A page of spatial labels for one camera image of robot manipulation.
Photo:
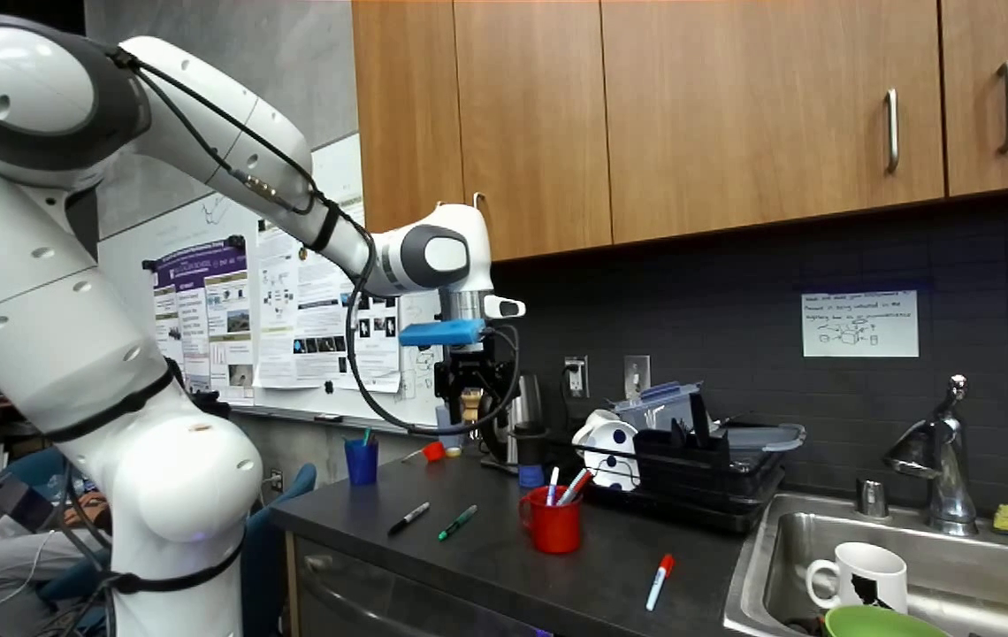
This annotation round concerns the blue pen cup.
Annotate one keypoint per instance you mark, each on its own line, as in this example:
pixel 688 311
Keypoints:
pixel 362 461

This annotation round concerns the small blue cup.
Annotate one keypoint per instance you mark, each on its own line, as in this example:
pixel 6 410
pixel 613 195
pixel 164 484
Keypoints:
pixel 533 475

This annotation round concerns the white kitchen gadget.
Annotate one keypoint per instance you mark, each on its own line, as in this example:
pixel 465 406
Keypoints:
pixel 607 446

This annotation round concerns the white research poster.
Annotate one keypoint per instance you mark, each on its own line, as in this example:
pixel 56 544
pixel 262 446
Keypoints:
pixel 293 321

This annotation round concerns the chrome faucet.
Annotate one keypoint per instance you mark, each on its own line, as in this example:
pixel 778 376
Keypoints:
pixel 948 473

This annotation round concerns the small chrome sink knob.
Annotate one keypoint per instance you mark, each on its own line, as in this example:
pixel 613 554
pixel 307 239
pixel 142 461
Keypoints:
pixel 870 498

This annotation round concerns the white wall outlet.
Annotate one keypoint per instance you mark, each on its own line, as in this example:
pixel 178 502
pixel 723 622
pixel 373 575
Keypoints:
pixel 577 376
pixel 637 376

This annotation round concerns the wooden upper cabinets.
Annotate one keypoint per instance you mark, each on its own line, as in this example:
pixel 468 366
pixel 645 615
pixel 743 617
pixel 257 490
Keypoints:
pixel 702 118

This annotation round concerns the black marker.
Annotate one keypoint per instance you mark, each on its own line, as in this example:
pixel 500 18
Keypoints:
pixel 409 518

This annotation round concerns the white mug with black pattern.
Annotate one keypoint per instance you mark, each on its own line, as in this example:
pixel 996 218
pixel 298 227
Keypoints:
pixel 869 580

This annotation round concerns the white marker with blue print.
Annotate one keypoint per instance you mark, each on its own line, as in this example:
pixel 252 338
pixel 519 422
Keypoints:
pixel 552 484

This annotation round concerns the seated person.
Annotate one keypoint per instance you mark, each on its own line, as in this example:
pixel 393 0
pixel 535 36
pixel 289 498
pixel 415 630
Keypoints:
pixel 10 584

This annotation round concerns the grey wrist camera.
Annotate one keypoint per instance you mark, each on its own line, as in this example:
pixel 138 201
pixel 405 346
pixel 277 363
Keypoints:
pixel 505 311

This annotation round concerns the stainless steel sink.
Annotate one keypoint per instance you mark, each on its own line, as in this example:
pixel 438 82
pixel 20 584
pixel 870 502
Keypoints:
pixel 762 569

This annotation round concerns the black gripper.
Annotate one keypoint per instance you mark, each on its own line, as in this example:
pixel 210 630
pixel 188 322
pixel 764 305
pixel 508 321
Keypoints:
pixel 468 371

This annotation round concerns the purple headed poster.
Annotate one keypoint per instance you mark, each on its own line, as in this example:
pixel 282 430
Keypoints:
pixel 203 313

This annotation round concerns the red mug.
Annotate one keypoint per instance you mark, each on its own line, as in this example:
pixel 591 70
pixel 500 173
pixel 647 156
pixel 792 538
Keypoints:
pixel 555 528

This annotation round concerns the blue chair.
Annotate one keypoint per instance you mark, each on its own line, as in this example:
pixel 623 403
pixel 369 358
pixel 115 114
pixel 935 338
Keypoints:
pixel 270 554

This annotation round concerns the small red object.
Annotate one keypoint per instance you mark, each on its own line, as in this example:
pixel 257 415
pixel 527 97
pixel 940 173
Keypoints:
pixel 432 451

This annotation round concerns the green capped pen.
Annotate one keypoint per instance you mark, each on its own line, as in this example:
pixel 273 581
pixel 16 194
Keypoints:
pixel 458 525

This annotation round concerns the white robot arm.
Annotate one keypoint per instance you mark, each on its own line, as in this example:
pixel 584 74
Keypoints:
pixel 44 284

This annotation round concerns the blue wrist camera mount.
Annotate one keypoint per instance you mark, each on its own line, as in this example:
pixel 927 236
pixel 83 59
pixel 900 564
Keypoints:
pixel 445 334

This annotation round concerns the whiteboard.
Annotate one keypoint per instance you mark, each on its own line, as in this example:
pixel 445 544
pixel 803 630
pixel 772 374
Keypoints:
pixel 418 392

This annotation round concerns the white paper wall note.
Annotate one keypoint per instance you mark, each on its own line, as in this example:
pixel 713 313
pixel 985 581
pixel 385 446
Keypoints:
pixel 860 322

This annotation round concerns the white marker with red cap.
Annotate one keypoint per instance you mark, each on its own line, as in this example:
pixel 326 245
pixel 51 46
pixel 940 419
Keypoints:
pixel 659 581

